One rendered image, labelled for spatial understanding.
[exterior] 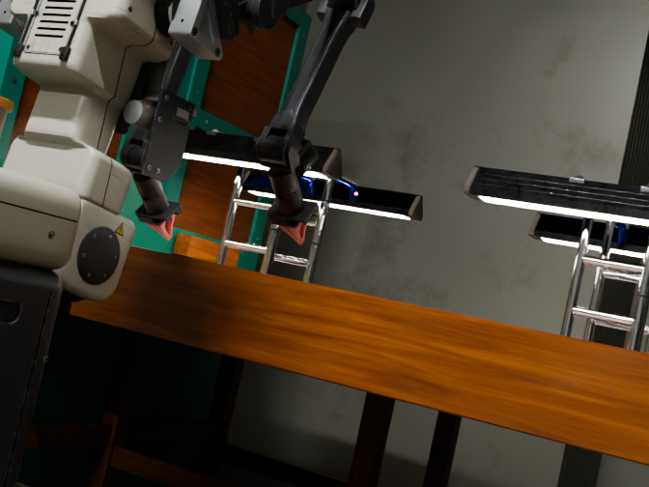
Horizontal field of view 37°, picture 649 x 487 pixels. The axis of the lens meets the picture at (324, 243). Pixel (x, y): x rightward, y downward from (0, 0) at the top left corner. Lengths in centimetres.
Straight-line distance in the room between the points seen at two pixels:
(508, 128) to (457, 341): 244
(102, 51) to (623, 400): 108
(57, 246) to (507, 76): 306
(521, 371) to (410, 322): 23
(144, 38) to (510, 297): 259
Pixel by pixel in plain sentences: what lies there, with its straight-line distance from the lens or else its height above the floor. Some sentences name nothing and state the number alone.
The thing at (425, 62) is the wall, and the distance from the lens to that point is 442.
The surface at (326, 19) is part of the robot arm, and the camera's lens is 211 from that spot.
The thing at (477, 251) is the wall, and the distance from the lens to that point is 410.
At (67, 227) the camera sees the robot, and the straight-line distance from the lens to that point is 144.
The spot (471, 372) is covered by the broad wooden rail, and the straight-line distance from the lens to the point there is 181.
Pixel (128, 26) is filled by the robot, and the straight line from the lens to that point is 170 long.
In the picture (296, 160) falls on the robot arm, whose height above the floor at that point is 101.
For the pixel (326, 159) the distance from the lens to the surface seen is 234.
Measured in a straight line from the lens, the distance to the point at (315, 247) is 278.
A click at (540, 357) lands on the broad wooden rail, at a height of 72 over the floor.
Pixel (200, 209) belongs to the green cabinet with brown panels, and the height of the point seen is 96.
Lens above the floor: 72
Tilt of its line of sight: 4 degrees up
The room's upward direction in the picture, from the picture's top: 13 degrees clockwise
